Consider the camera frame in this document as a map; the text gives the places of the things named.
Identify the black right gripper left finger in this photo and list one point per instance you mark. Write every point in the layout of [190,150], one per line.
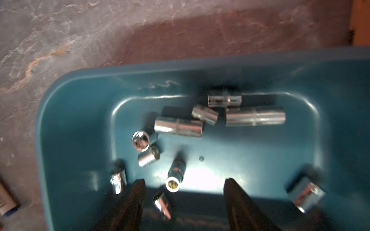
[126,215]

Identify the blue capped white marker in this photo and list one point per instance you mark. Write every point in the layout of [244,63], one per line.
[9,203]

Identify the small short chrome socket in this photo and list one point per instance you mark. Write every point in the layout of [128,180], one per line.
[175,176]

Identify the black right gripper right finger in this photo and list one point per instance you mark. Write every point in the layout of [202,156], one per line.
[244,214]

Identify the long chrome socket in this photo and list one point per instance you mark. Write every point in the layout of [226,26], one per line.
[255,116]
[177,126]

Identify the chrome universal joint socket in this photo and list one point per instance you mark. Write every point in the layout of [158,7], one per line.
[224,98]

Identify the chrome socket inside box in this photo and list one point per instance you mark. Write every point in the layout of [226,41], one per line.
[118,180]

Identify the teal plastic storage box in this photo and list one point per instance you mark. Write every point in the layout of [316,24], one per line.
[87,118]

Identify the large chrome socket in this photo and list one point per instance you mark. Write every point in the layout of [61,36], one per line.
[305,194]
[142,140]

